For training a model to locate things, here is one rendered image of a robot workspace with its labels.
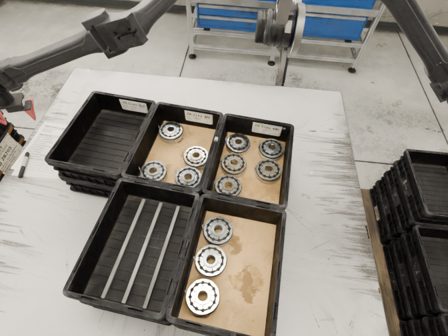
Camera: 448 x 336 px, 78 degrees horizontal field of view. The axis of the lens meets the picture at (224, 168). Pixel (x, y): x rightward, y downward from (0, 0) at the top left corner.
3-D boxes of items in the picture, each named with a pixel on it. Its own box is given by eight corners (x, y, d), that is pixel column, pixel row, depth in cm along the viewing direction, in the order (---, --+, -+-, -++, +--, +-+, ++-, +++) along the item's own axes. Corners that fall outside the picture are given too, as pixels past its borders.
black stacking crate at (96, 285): (128, 193, 109) (119, 177, 100) (201, 208, 107) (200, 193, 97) (77, 301, 87) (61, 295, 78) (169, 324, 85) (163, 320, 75)
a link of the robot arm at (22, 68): (131, 42, 80) (107, 5, 72) (127, 53, 77) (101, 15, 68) (18, 86, 91) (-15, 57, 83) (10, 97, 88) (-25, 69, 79)
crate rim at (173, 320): (201, 196, 99) (201, 193, 97) (285, 213, 96) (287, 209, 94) (164, 321, 77) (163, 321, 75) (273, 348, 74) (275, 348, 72)
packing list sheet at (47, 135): (41, 121, 144) (41, 121, 143) (85, 125, 143) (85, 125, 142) (7, 175, 125) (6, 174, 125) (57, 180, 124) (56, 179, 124)
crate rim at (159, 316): (121, 179, 101) (119, 176, 99) (201, 195, 99) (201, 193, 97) (63, 297, 79) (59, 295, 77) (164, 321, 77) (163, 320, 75)
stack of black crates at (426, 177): (367, 189, 191) (404, 148, 154) (412, 193, 190) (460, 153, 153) (379, 245, 169) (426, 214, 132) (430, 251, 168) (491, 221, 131)
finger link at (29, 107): (41, 125, 101) (27, 105, 94) (19, 128, 100) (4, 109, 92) (43, 112, 105) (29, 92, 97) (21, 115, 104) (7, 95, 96)
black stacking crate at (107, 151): (101, 110, 134) (93, 91, 125) (161, 120, 131) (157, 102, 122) (57, 178, 112) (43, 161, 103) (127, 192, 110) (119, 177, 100)
